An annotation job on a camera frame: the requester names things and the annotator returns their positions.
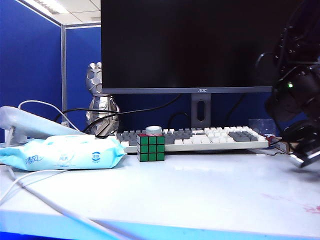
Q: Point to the brown cardboard box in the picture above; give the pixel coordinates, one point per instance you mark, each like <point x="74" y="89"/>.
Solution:
<point x="285" y="147"/>

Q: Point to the grey monitor stand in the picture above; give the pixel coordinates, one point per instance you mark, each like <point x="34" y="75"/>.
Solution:
<point x="194" y="117"/>

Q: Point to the black AOC computer monitor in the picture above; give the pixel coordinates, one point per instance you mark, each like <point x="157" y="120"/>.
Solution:
<point x="187" y="45"/>

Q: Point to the aluminium partition post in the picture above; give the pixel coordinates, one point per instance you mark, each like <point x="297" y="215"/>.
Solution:
<point x="63" y="75"/>

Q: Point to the clear glass cup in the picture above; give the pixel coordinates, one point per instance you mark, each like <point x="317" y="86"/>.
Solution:
<point x="261" y="126"/>

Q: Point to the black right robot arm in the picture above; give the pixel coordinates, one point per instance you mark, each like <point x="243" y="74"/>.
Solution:
<point x="302" y="32"/>

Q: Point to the small red object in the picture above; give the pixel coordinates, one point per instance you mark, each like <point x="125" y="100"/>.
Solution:
<point x="269" y="138"/>

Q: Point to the white and grey keyboard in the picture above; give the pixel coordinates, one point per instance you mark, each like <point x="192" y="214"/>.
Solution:
<point x="195" y="147"/>

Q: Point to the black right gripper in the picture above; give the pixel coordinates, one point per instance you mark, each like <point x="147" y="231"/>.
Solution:
<point x="295" y="100"/>

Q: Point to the white tape roll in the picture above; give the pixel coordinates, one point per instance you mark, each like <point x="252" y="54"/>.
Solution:
<point x="153" y="130"/>

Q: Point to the light blue wet wipes pack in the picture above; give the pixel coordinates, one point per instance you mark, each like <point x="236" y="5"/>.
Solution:
<point x="60" y="155"/>

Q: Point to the Rubik's cube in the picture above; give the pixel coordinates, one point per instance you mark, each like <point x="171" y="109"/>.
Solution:
<point x="150" y="148"/>

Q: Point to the silver robot figurine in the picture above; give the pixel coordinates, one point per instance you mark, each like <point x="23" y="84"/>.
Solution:
<point x="95" y="77"/>

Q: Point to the ceiling light panel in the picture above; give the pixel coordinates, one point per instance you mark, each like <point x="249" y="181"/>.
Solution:
<point x="42" y="5"/>

